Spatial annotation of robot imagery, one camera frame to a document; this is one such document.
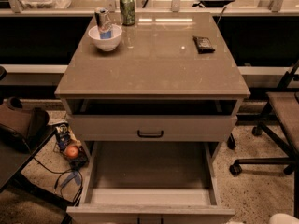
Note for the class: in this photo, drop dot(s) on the black office chair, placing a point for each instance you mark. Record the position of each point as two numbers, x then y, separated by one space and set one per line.
285 106

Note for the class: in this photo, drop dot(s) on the black side table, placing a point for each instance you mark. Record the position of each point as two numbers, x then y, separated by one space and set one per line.
12 161

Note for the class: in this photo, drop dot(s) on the silver blue can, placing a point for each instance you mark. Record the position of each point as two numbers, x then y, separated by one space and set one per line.
103 22

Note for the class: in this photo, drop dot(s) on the green soda can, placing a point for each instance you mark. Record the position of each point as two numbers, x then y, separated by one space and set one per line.
127 8

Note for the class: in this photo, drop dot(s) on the grey upper drawer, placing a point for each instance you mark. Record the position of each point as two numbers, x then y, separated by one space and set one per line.
152 128

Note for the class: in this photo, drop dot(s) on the red apple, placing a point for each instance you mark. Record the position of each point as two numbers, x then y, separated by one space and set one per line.
71 152

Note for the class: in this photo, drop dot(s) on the blue snack bag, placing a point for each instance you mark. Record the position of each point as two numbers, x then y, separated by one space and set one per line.
62 136

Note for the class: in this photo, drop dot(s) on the black snack packet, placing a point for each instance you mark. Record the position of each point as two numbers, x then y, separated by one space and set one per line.
203 45

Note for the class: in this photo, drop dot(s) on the white ceramic bowl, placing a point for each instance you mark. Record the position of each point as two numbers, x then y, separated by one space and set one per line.
106 44

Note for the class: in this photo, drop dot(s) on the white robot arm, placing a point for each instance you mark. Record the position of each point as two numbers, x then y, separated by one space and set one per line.
283 219

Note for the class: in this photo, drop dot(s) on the brown bag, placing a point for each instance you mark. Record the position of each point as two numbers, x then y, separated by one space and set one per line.
19 126

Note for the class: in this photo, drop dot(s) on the grey drawer cabinet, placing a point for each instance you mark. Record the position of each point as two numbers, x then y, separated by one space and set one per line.
156 70

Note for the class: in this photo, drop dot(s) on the grey open lower drawer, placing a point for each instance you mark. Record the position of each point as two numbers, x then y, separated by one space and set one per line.
150 183

